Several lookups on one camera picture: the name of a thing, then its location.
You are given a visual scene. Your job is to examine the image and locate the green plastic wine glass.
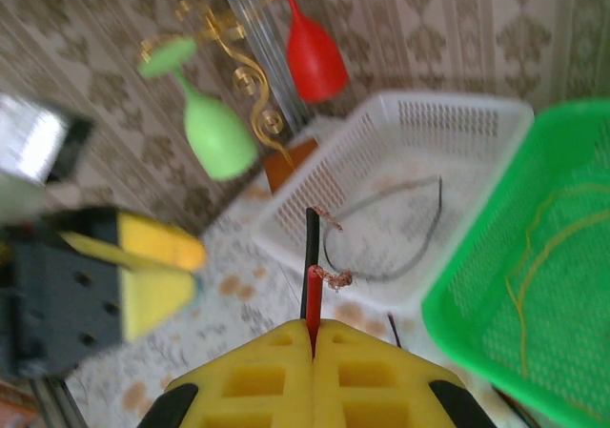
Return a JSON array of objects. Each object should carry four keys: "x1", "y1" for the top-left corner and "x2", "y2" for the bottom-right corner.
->
[{"x1": 136, "y1": 35, "x2": 259, "y2": 181}]

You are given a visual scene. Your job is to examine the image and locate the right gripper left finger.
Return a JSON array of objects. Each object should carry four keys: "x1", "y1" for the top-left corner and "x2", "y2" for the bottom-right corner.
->
[{"x1": 136, "y1": 319, "x2": 316, "y2": 428}]

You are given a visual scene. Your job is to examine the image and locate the red plastic wine glass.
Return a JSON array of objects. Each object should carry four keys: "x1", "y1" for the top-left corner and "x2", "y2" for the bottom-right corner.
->
[{"x1": 256, "y1": 0, "x2": 350, "y2": 104}]

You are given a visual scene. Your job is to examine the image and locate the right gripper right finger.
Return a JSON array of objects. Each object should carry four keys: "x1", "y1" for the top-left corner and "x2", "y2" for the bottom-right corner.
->
[{"x1": 312, "y1": 319, "x2": 499, "y2": 428}]

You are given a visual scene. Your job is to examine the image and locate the thin black cable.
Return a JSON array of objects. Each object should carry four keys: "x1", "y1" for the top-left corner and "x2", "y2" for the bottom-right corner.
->
[
  {"x1": 322, "y1": 174, "x2": 444, "y2": 282},
  {"x1": 298, "y1": 207, "x2": 344, "y2": 322}
]

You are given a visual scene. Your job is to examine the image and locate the white plastic basket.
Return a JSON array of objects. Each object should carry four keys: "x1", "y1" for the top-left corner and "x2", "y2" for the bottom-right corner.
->
[{"x1": 251, "y1": 91, "x2": 536, "y2": 316}]

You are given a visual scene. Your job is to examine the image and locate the green plastic basket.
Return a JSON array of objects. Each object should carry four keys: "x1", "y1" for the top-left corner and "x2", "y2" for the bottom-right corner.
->
[{"x1": 420, "y1": 97, "x2": 610, "y2": 425}]

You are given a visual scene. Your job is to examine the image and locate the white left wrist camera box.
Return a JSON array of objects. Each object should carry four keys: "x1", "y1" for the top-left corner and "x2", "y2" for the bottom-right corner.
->
[{"x1": 0, "y1": 92, "x2": 95, "y2": 187}]

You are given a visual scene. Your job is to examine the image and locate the aluminium table side rail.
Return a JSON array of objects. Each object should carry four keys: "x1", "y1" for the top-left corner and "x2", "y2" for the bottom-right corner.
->
[{"x1": 28, "y1": 377, "x2": 90, "y2": 428}]

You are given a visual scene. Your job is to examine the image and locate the thin yellow cable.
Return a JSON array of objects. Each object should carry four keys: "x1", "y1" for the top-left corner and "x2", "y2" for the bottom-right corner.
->
[
  {"x1": 522, "y1": 179, "x2": 610, "y2": 267},
  {"x1": 504, "y1": 211, "x2": 610, "y2": 382}
]

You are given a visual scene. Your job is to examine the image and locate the gold wire glass holder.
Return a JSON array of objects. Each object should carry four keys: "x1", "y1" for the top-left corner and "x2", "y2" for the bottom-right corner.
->
[{"x1": 138, "y1": 0, "x2": 297, "y2": 172}]

